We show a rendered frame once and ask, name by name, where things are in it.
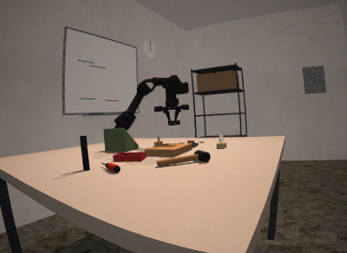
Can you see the black mallet with wooden handle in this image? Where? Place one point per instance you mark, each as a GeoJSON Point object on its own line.
{"type": "Point", "coordinates": [198, 155]}

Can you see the red tray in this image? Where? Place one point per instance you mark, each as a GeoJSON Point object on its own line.
{"type": "Point", "coordinates": [130, 156]}

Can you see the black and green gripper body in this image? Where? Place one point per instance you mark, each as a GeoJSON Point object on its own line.
{"type": "Point", "coordinates": [177, 108]}

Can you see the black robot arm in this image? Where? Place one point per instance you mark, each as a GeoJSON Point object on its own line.
{"type": "Point", "coordinates": [172, 86]}

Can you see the black spring clamp with green grips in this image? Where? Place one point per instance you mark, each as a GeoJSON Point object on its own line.
{"type": "Point", "coordinates": [173, 124]}

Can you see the red-handled screwdriver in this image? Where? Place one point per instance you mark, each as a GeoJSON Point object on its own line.
{"type": "Point", "coordinates": [112, 167]}

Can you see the light brown wooden board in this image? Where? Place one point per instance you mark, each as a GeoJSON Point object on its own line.
{"type": "Point", "coordinates": [169, 149]}

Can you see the black flat bar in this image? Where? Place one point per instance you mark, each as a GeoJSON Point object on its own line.
{"type": "Point", "coordinates": [85, 157]}

